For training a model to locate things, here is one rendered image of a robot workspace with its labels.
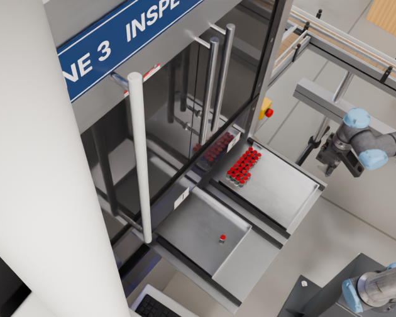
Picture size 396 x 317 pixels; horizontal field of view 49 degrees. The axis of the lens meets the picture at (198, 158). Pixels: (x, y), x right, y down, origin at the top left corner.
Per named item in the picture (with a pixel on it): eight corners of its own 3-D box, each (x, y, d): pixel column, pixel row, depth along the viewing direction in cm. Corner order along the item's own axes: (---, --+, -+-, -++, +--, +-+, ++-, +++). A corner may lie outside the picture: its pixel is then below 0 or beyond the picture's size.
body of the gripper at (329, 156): (324, 146, 163) (335, 127, 152) (344, 159, 160) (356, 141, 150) (314, 160, 159) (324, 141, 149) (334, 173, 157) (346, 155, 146)
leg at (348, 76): (303, 145, 298) (342, 65, 233) (310, 137, 302) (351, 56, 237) (315, 153, 295) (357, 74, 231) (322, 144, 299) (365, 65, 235)
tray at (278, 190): (218, 183, 185) (219, 180, 182) (253, 145, 196) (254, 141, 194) (285, 232, 175) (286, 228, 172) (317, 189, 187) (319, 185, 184)
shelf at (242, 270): (135, 236, 172) (135, 234, 170) (237, 128, 204) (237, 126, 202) (233, 315, 158) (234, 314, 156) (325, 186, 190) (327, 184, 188)
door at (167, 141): (88, 263, 129) (41, 158, 80) (187, 163, 150) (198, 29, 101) (89, 265, 129) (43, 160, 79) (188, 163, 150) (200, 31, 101)
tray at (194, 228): (144, 224, 172) (143, 221, 169) (185, 181, 184) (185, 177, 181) (211, 278, 163) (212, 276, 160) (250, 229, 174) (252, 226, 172)
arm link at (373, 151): (403, 153, 132) (385, 124, 137) (371, 161, 129) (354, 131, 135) (391, 166, 138) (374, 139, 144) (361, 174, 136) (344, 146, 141)
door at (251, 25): (187, 162, 151) (199, 29, 101) (256, 91, 170) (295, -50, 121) (188, 163, 150) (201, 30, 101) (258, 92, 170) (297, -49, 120)
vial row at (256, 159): (232, 183, 185) (234, 178, 181) (256, 157, 193) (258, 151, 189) (237, 187, 184) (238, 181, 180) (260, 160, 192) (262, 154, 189)
